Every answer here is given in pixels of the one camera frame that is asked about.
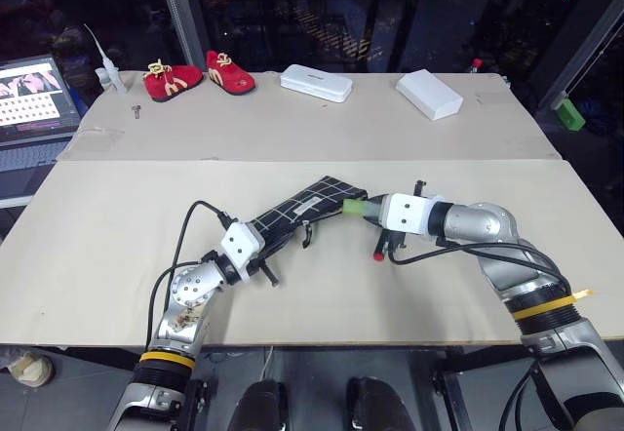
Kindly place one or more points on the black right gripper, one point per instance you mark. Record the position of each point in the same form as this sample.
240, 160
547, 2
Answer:
396, 242

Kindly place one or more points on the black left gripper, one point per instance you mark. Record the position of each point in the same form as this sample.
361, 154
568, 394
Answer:
270, 271

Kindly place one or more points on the black grid pouch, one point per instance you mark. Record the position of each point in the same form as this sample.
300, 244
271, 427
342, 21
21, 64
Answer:
312, 202

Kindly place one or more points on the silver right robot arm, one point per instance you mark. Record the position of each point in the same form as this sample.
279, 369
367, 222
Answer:
487, 223

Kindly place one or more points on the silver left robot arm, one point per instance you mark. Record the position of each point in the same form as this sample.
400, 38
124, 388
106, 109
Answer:
187, 290

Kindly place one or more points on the white rectangular box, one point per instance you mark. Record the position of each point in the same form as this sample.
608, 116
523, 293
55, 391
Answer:
429, 94

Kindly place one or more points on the white pencil case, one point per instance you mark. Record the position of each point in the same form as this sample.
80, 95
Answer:
316, 82

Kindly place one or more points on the red slipper with yellow laces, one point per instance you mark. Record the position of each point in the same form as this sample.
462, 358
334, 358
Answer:
229, 77
173, 82

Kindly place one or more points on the bottle with red cap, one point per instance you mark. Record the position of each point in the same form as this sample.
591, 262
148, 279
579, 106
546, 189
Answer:
476, 65

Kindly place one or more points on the small metal bolt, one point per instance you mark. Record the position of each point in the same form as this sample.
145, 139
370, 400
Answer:
137, 111

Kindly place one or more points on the clear plastic bag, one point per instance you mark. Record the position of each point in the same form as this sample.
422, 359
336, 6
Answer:
97, 138

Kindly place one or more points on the green block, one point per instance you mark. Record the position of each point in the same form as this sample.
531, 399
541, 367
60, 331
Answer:
570, 115

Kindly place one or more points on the white nozzle bottle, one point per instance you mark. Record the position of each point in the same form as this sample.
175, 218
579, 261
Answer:
111, 72

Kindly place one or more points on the grey metal pillar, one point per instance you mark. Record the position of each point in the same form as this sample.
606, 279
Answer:
183, 11

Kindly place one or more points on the cream round object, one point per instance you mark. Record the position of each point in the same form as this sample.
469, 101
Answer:
29, 367

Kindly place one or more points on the open laptop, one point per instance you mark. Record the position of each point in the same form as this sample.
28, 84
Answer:
29, 94

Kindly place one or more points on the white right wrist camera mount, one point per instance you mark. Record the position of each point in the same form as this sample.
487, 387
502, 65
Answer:
407, 214

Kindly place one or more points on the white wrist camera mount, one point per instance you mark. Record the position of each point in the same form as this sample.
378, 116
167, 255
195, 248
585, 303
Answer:
241, 248
407, 214

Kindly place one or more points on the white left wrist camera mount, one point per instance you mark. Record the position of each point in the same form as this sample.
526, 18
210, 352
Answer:
241, 248

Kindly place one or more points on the grey slanted post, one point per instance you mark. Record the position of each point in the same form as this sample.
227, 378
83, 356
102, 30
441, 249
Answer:
580, 46

